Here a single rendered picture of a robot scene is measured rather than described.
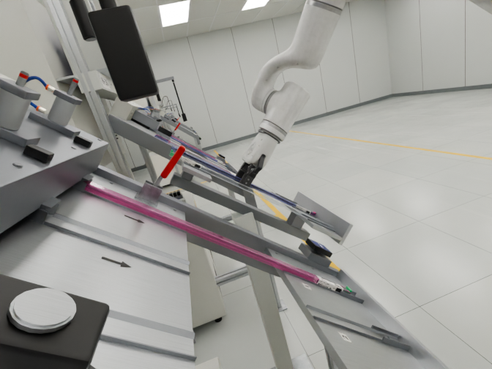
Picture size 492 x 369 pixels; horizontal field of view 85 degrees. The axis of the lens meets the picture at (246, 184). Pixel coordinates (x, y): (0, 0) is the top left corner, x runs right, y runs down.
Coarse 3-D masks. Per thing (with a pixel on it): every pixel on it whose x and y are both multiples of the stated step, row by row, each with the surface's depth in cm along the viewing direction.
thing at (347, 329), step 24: (288, 288) 42; (312, 288) 45; (312, 312) 37; (336, 312) 41; (360, 312) 47; (336, 336) 34; (360, 336) 37; (384, 336) 42; (336, 360) 30; (360, 360) 31; (384, 360) 34; (408, 360) 38
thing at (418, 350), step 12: (336, 276) 60; (348, 276) 57; (360, 288) 53; (372, 300) 50; (372, 312) 49; (384, 312) 47; (384, 324) 46; (396, 324) 45; (408, 336) 42; (420, 348) 40; (420, 360) 39; (432, 360) 38
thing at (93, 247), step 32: (64, 192) 33; (128, 192) 43; (32, 224) 24; (64, 224) 26; (96, 224) 29; (128, 224) 33; (160, 224) 38; (0, 256) 19; (32, 256) 20; (64, 256) 22; (96, 256) 24; (128, 256) 27; (160, 256) 30; (64, 288) 19; (96, 288) 21; (128, 288) 23; (160, 288) 25; (128, 320) 19; (160, 320) 21; (96, 352) 16; (128, 352) 17; (160, 352) 18; (192, 352) 20
